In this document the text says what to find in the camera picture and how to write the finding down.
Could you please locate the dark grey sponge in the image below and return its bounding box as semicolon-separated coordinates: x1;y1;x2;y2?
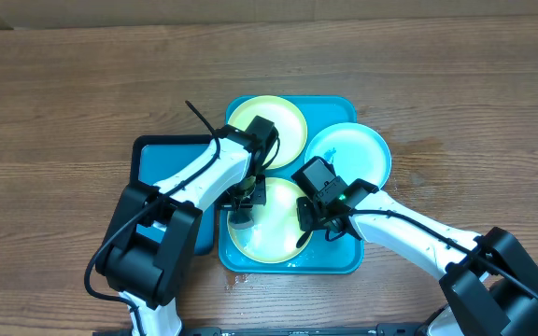
227;208;254;230

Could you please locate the yellow-green rimmed plate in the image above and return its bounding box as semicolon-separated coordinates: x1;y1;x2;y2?
227;177;306;263
228;95;308;170

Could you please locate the light blue rimmed plate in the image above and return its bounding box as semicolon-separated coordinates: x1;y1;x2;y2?
304;122;392;189

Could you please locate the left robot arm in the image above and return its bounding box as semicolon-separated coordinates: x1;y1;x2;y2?
84;133;276;335

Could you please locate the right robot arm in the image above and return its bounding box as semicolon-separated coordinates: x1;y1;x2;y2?
297;177;538;335

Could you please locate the large teal serving tray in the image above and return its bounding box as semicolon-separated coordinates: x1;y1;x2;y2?
219;95;364;274

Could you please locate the small black-rimmed teal tray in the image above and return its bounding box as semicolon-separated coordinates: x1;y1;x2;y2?
129;134;216;256

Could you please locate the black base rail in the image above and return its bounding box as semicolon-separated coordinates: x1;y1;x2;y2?
92;321;438;336

